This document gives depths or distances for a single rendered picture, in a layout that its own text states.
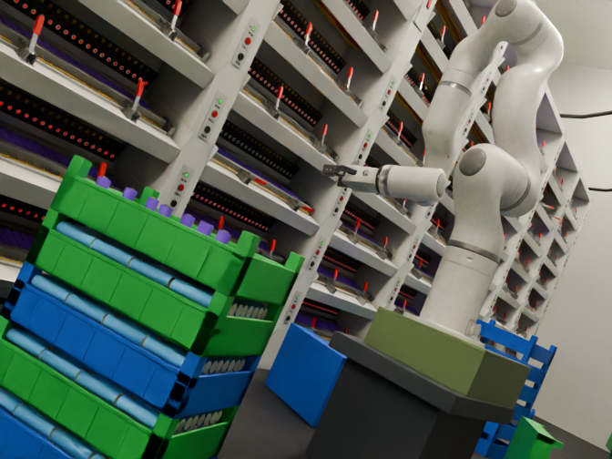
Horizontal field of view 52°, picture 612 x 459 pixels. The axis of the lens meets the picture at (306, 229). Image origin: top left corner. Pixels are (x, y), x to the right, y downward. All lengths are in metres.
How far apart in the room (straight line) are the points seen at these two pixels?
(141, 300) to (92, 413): 0.15
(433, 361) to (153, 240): 0.71
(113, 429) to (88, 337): 0.12
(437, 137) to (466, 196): 0.28
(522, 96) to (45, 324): 1.11
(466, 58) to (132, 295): 1.13
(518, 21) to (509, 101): 0.18
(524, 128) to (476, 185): 0.20
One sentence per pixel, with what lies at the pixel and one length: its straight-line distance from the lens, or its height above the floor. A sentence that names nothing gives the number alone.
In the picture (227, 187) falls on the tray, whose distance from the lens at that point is 1.71.
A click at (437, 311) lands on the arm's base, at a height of 0.41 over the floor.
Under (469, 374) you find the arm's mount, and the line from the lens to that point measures 1.30.
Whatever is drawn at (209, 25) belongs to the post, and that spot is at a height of 0.83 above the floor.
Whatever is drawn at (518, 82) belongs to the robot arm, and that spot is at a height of 0.96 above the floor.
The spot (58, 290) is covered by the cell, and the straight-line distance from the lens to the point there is 0.90.
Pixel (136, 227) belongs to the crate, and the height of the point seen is 0.35.
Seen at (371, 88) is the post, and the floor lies 1.01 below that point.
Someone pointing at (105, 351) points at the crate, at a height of 0.19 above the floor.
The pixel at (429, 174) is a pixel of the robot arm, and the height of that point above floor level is 0.71.
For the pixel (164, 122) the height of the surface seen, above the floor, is 0.56.
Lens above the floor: 0.40
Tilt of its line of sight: 2 degrees up
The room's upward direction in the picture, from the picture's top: 24 degrees clockwise
